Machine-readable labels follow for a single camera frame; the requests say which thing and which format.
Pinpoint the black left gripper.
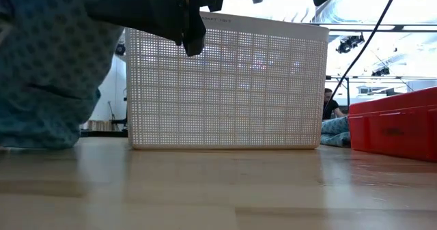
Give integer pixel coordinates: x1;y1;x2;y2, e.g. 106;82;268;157
85;0;226;57

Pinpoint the black hanging cable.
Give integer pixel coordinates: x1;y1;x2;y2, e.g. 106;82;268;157
327;0;402;111

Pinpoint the blue patterned hospital gown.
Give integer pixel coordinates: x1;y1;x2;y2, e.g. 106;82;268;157
0;0;141;151
320;116;352;148

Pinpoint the person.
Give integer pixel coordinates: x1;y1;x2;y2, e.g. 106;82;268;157
322;87;348;121

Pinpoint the white perforated plastic basket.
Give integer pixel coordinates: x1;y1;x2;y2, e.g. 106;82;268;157
124;11;329;152

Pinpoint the black ceiling spotlight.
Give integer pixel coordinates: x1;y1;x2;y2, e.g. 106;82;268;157
336;34;365;55

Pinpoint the red first aid kit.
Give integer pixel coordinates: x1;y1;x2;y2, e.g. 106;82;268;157
348;86;437;163

